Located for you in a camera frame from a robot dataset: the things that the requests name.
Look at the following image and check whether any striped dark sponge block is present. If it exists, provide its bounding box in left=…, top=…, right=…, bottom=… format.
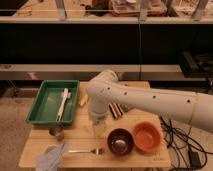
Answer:
left=109, top=103, right=123, bottom=120

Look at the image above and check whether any orange bowl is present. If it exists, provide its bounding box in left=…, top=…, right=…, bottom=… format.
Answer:
left=132, top=122, right=161, bottom=153

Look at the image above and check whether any metal fork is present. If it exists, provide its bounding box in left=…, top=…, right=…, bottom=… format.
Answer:
left=69, top=148, right=105, bottom=155

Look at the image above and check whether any purple bowl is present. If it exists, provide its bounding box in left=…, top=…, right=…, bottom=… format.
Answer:
left=107, top=128, right=134, bottom=156

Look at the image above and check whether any wooden table board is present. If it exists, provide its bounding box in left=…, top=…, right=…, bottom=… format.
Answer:
left=18, top=81, right=172, bottom=169

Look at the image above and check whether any white plastic utensil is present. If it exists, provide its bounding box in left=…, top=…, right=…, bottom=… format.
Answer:
left=56, top=88, right=71, bottom=121

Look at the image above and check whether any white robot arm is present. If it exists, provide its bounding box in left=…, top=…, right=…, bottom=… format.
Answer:
left=86, top=70, right=213, bottom=134

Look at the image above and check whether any yellow banana toy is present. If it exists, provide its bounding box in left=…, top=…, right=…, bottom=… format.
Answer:
left=79, top=94, right=89, bottom=107

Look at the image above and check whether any light blue cloth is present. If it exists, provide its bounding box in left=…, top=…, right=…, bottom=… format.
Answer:
left=36, top=143, right=69, bottom=171

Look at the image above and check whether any black box on shelf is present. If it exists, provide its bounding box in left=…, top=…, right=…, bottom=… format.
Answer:
left=179, top=51, right=213, bottom=78

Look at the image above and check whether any small metal cup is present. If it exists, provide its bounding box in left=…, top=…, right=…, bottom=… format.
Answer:
left=49, top=125, right=64, bottom=140

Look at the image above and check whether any black cables and adapter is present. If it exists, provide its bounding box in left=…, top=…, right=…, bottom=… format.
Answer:
left=159, top=115, right=213, bottom=171

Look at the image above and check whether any green plastic tray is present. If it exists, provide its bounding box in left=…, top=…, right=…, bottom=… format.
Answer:
left=26, top=80, right=80, bottom=125

